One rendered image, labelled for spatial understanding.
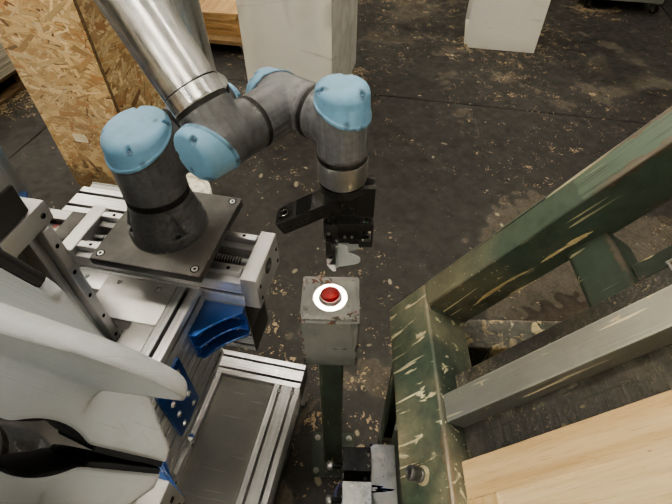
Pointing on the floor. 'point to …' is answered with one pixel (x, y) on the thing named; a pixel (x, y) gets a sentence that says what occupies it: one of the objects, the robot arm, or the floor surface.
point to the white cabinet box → (505, 24)
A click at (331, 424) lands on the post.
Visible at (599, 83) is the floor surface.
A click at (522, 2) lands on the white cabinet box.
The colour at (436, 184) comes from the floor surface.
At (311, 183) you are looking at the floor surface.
